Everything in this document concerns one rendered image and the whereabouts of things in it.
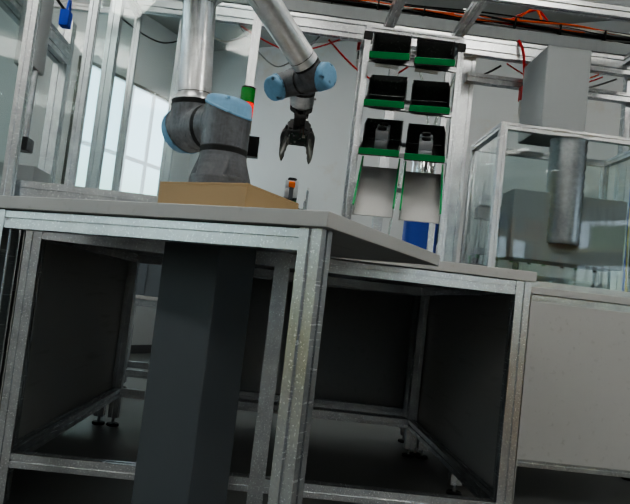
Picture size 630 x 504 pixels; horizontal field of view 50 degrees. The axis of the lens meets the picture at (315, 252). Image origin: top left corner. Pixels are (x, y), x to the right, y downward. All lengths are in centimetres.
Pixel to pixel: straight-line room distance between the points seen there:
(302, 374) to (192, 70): 91
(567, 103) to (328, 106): 372
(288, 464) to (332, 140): 544
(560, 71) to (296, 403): 237
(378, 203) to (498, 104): 396
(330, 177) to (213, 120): 481
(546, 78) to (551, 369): 126
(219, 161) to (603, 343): 190
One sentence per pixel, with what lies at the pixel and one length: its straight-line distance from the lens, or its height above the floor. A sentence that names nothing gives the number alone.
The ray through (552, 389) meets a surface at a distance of 294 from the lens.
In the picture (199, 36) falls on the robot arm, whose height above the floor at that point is 133.
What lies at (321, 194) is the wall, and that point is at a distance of 644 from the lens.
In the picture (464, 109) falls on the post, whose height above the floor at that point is 173.
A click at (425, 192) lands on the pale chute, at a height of 110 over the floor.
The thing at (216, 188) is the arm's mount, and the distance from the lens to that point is 158.
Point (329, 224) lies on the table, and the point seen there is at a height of 84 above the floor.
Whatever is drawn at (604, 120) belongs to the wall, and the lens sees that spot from 594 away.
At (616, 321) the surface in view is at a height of 76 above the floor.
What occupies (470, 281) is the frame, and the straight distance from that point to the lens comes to 207.
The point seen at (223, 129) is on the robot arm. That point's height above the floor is 108.
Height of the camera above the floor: 70
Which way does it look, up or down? 4 degrees up
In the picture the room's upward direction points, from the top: 7 degrees clockwise
